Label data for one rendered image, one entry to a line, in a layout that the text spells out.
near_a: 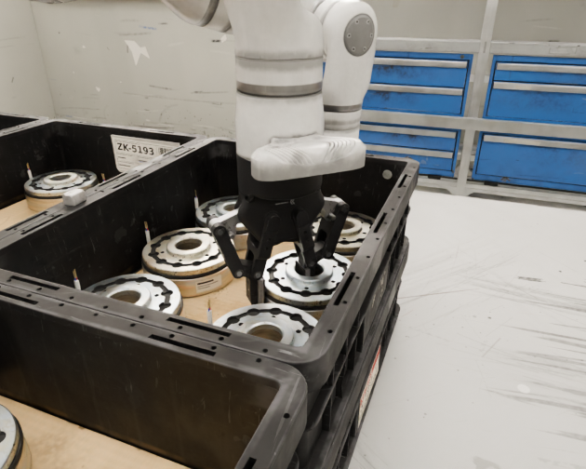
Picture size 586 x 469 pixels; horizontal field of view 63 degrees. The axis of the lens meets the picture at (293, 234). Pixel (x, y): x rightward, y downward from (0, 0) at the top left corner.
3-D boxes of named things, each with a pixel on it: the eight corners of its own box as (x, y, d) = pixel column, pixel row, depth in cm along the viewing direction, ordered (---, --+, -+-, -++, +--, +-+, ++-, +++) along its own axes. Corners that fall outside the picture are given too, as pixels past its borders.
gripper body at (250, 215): (306, 127, 45) (304, 216, 50) (219, 136, 42) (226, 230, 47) (344, 148, 39) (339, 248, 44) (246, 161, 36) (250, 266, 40)
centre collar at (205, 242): (182, 235, 56) (181, 230, 56) (219, 242, 54) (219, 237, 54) (156, 254, 52) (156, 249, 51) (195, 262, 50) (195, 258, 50)
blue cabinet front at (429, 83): (312, 160, 252) (314, 47, 227) (453, 176, 231) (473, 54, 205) (311, 162, 250) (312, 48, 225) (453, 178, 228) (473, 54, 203)
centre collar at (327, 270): (295, 258, 51) (295, 252, 51) (339, 266, 49) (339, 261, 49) (277, 280, 47) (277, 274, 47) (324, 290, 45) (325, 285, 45)
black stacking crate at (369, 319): (219, 211, 74) (213, 140, 69) (409, 244, 65) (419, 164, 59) (-7, 384, 41) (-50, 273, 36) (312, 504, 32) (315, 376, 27)
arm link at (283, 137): (259, 186, 33) (257, 96, 31) (217, 144, 43) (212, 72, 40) (370, 169, 37) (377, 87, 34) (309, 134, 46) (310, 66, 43)
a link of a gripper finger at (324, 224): (342, 203, 45) (316, 257, 46) (357, 207, 45) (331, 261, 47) (329, 193, 47) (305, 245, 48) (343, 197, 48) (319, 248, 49)
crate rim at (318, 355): (213, 151, 70) (212, 135, 69) (419, 177, 60) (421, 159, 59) (-47, 293, 37) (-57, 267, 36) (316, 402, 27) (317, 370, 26)
